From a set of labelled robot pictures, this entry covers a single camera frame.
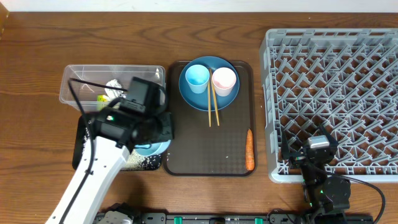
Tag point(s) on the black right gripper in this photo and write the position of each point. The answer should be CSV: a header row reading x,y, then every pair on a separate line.
x,y
297,158

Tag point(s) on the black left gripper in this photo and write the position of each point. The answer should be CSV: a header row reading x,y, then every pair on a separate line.
x,y
168,134

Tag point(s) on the light blue bowl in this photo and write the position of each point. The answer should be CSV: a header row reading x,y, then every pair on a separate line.
x,y
152,149

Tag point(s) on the white rice pile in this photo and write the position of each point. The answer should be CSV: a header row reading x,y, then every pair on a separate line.
x,y
140,161

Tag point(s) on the orange carrot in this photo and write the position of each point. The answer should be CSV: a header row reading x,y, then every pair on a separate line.
x,y
249,151

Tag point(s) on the light blue cup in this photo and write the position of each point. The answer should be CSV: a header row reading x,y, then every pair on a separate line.
x,y
197,77

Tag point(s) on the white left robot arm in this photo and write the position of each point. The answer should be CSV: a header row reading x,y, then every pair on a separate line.
x,y
100,162

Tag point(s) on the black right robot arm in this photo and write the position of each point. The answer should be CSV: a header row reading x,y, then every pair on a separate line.
x,y
327,194

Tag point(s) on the black food waste tray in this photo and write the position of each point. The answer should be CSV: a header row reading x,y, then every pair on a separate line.
x,y
77,146

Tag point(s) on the clear plastic waste bin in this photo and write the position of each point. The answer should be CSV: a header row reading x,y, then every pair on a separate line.
x,y
104,80

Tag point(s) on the grey dishwasher rack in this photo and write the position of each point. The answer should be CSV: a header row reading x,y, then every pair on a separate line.
x,y
342,79

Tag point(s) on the yellow green wrapper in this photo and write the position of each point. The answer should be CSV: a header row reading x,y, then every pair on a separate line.
x,y
102,101

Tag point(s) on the dark blue plate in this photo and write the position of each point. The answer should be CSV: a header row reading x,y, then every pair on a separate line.
x,y
200,101

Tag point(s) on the brown serving tray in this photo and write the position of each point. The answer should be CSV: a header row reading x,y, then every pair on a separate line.
x,y
203,146

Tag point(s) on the pink cup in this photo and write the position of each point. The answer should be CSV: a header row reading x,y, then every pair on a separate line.
x,y
223,80

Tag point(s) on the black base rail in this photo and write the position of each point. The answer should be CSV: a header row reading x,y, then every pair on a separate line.
x,y
114,217

